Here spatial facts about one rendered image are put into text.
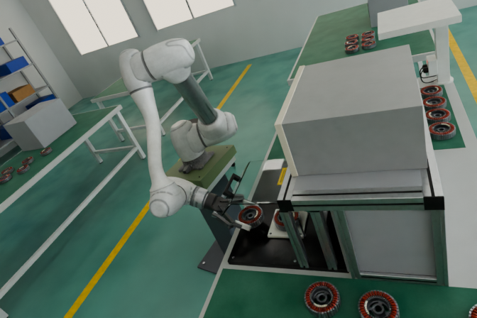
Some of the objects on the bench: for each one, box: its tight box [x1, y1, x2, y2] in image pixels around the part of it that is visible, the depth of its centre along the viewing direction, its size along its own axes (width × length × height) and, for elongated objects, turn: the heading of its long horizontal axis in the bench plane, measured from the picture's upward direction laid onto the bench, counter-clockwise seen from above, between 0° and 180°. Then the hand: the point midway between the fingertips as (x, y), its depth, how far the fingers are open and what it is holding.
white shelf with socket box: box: [378, 0, 462, 85], centre depth 181 cm, size 35×37×46 cm
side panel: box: [333, 210, 449, 286], centre depth 99 cm, size 28×3×32 cm, turn 101°
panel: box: [330, 211, 350, 272], centre depth 129 cm, size 1×66×30 cm, turn 11°
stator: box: [273, 210, 301, 231], centre depth 137 cm, size 11×11×4 cm
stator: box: [358, 290, 400, 318], centre depth 98 cm, size 11×11×4 cm
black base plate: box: [228, 204, 349, 273], centre depth 148 cm, size 47×64×2 cm
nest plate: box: [268, 209, 309, 239], centre depth 138 cm, size 15×15×1 cm
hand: (250, 216), depth 141 cm, fingers closed on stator, 11 cm apart
